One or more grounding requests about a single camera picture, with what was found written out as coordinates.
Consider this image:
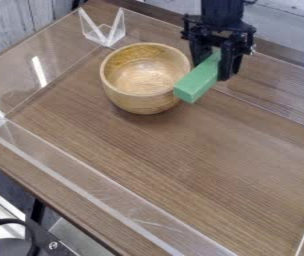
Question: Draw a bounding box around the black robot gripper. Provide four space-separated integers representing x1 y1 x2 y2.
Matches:
181 0 256 81

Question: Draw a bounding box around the green rectangular block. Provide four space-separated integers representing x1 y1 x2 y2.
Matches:
173 50 221 104

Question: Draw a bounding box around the light wooden bowl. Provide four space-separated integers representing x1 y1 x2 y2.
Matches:
98 42 190 115

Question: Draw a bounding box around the black metal table leg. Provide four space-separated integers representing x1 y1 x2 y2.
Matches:
30 199 45 224

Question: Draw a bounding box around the clear acrylic corner bracket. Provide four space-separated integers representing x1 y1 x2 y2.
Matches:
77 8 125 47

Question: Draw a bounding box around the clear acrylic tray wall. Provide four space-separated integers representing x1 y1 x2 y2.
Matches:
0 0 304 256

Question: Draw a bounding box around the black metal base plate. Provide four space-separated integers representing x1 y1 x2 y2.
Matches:
25 219 78 256

